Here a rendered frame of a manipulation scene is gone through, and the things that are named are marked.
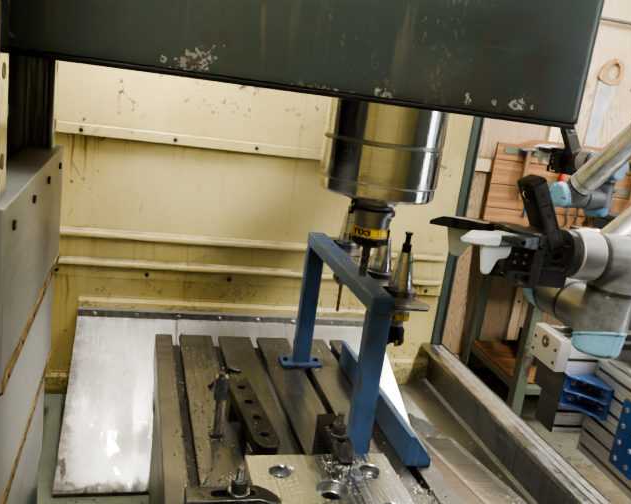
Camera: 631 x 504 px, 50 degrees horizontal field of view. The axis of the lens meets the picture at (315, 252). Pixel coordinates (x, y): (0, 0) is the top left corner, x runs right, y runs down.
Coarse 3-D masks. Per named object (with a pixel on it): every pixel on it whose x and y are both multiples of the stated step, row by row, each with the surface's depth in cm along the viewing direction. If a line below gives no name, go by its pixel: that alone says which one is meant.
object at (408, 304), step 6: (396, 300) 116; (402, 300) 116; (408, 300) 117; (414, 300) 117; (420, 300) 118; (396, 306) 113; (402, 306) 113; (408, 306) 114; (414, 306) 114; (420, 306) 114; (426, 306) 115
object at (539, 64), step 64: (64, 0) 65; (128, 0) 67; (192, 0) 68; (256, 0) 69; (320, 0) 71; (384, 0) 73; (448, 0) 74; (512, 0) 76; (576, 0) 78; (128, 64) 69; (192, 64) 70; (256, 64) 71; (320, 64) 73; (384, 64) 74; (448, 64) 76; (512, 64) 78; (576, 64) 80
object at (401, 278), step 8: (400, 256) 118; (408, 256) 118; (400, 264) 118; (408, 264) 118; (392, 272) 120; (400, 272) 118; (408, 272) 119; (392, 280) 119; (400, 280) 119; (408, 280) 119; (392, 288) 119; (400, 288) 119; (408, 288) 119
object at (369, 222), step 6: (354, 216) 92; (360, 216) 90; (366, 216) 90; (354, 222) 92; (360, 222) 91; (366, 222) 90; (372, 222) 90; (378, 222) 90; (384, 222) 91; (372, 228) 90; (378, 228) 90; (384, 228) 91; (354, 234) 92
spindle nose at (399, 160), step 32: (352, 128) 83; (384, 128) 82; (416, 128) 82; (320, 160) 90; (352, 160) 84; (384, 160) 83; (416, 160) 83; (352, 192) 85; (384, 192) 84; (416, 192) 85
